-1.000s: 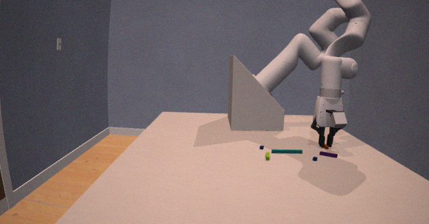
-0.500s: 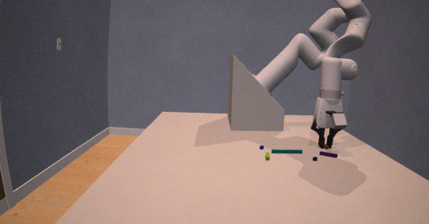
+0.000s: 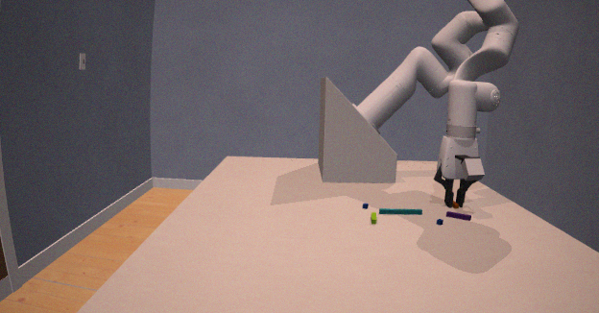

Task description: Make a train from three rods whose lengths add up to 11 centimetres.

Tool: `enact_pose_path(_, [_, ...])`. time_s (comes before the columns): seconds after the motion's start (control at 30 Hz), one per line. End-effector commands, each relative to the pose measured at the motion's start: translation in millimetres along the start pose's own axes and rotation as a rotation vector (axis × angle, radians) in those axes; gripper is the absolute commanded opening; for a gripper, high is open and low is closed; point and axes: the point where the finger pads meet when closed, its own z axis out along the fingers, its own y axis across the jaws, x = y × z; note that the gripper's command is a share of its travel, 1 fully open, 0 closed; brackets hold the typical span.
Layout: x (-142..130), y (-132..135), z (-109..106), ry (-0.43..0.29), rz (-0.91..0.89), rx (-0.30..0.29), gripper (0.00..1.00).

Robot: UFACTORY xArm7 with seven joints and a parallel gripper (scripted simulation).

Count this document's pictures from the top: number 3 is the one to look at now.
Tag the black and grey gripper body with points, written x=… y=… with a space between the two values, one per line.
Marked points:
x=451 y=166

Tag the turquoise rod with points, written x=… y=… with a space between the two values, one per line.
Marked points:
x=400 y=211

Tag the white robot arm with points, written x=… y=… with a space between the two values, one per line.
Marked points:
x=465 y=96

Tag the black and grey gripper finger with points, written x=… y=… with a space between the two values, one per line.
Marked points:
x=461 y=192
x=447 y=184

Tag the purple rod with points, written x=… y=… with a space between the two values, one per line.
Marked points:
x=458 y=215

